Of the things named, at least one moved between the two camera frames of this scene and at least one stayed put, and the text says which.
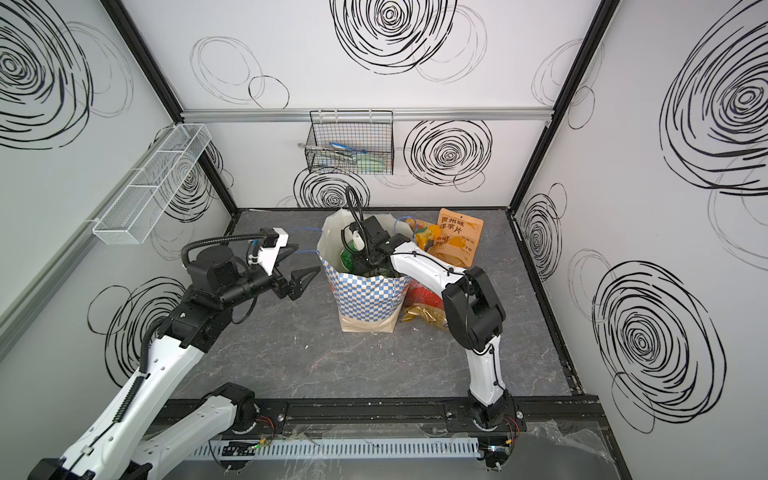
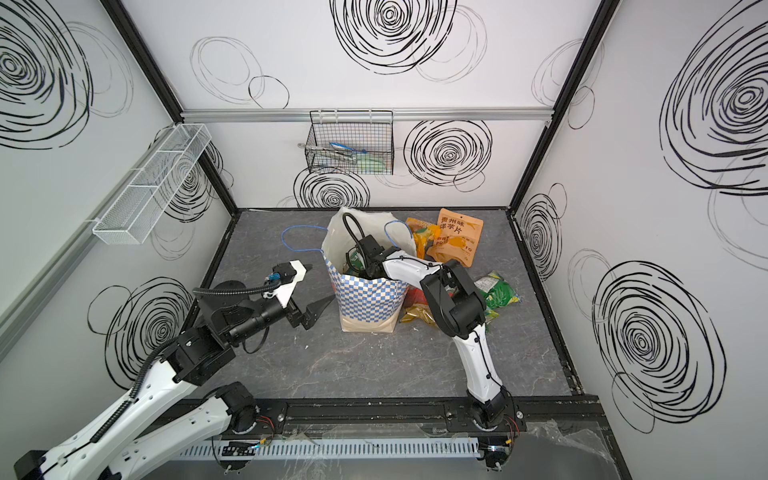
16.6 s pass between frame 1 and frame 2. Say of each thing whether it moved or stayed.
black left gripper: moved
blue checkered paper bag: stayed
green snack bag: moved
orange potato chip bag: stayed
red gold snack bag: stayed
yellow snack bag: stayed
